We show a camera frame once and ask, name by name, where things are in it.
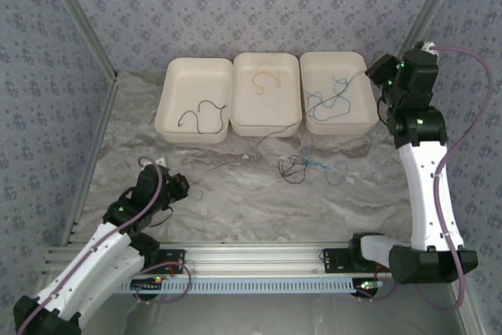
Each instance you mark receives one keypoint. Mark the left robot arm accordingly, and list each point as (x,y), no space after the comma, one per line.
(90,260)

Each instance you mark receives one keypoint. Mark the cream plastic tray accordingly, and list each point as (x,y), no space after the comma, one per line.
(321,68)
(264,111)
(192,84)

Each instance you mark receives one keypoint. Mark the aluminium frame post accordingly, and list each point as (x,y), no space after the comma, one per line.
(80,17)
(427,9)

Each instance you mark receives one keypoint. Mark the small black circuit board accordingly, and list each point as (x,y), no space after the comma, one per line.
(366,290)
(145,285)

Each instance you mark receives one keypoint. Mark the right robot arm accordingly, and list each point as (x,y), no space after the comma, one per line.
(427,194)

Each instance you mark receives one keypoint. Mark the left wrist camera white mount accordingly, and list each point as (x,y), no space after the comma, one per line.
(161,161)

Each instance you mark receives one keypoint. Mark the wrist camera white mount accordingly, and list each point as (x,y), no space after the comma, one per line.
(161,161)
(429,45)

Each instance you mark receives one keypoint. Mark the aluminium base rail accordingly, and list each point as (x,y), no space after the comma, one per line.
(255,258)

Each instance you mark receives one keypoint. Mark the aluminium frame leg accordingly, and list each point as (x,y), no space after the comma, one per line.
(472,311)

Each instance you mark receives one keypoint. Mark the aluminium table side rail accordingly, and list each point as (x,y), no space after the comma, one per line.
(92,154)

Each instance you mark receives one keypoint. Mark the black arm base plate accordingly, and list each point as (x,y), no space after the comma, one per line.
(172,256)
(333,260)

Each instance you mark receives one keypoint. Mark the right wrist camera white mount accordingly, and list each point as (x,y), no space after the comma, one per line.
(429,45)

